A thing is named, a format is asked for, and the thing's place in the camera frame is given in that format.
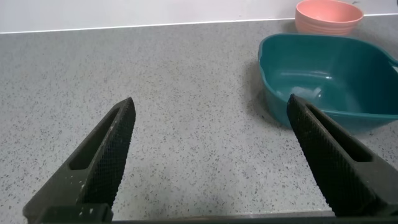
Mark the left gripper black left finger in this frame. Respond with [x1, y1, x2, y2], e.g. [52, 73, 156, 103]
[22, 96, 137, 224]

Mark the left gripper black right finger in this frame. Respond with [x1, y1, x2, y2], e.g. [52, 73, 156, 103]
[286, 93, 398, 218]

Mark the pink bowl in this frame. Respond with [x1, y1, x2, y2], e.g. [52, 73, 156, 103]
[294, 0, 364, 36]

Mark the teal plastic basin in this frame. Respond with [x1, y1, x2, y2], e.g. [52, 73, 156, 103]
[257, 33, 398, 134]

